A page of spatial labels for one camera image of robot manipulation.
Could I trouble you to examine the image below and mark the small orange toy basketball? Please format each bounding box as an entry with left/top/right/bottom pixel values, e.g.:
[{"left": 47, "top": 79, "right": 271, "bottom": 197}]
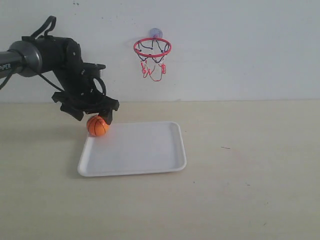
[{"left": 86, "top": 115, "right": 109, "bottom": 137}]

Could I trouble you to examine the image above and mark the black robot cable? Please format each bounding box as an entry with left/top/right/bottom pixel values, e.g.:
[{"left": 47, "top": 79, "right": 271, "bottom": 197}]
[{"left": 0, "top": 15, "right": 107, "bottom": 96}]

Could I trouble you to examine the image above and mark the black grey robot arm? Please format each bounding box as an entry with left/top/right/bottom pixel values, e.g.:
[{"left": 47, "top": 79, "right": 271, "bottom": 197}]
[{"left": 0, "top": 36, "right": 120, "bottom": 125}]

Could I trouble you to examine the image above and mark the clear suction cup mount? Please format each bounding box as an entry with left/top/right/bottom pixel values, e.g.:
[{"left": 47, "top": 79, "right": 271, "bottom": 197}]
[{"left": 148, "top": 27, "right": 163, "bottom": 38}]

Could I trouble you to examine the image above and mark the white rectangular plastic tray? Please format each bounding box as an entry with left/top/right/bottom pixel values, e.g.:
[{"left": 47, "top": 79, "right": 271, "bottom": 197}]
[{"left": 77, "top": 121, "right": 187, "bottom": 177}]

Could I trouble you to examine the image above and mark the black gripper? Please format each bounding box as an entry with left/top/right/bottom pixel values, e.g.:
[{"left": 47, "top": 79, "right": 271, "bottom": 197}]
[{"left": 52, "top": 62, "right": 120, "bottom": 125}]

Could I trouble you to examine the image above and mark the red mini basketball hoop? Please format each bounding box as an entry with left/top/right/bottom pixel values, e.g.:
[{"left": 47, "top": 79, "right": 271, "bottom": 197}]
[{"left": 133, "top": 37, "right": 172, "bottom": 82}]

